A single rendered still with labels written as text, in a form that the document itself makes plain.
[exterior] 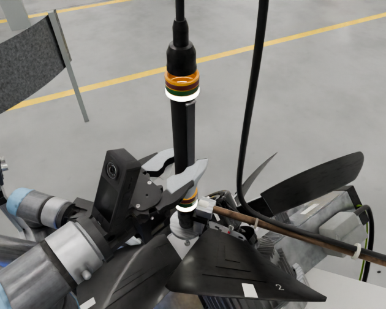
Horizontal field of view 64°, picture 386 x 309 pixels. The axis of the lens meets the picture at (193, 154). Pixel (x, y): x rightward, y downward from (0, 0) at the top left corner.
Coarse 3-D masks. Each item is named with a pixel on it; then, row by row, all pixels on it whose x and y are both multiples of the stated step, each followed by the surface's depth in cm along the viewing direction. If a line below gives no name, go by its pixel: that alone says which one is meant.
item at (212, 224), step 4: (212, 224) 67; (216, 224) 69; (212, 228) 64; (216, 228) 66; (220, 228) 67; (224, 228) 69; (232, 232) 68; (236, 232) 70; (236, 236) 67; (240, 236) 68
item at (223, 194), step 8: (216, 192) 80; (224, 192) 76; (216, 200) 71; (224, 200) 71; (232, 200) 73; (232, 208) 72; (224, 216) 70; (208, 224) 70; (224, 224) 70; (232, 224) 71; (240, 224) 73; (240, 232) 74; (248, 232) 74; (248, 240) 71
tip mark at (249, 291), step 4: (244, 284) 44; (248, 284) 44; (252, 284) 44; (244, 288) 43; (248, 288) 43; (252, 288) 43; (244, 292) 42; (248, 292) 42; (252, 292) 42; (248, 296) 41; (252, 296) 41; (256, 296) 41
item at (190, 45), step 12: (180, 24) 33; (180, 36) 34; (168, 48) 35; (180, 48) 35; (192, 48) 35; (168, 60) 36; (180, 60) 35; (192, 60) 36; (168, 72) 37; (180, 72) 36; (192, 72) 37; (180, 216) 60
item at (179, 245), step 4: (168, 236) 73; (172, 236) 73; (172, 240) 72; (176, 240) 72; (180, 240) 72; (184, 240) 72; (192, 240) 72; (196, 240) 72; (172, 244) 72; (176, 244) 72; (180, 244) 72; (192, 244) 72; (176, 248) 71; (180, 248) 71; (184, 248) 71; (188, 248) 71; (180, 252) 71; (184, 252) 71; (180, 256) 70
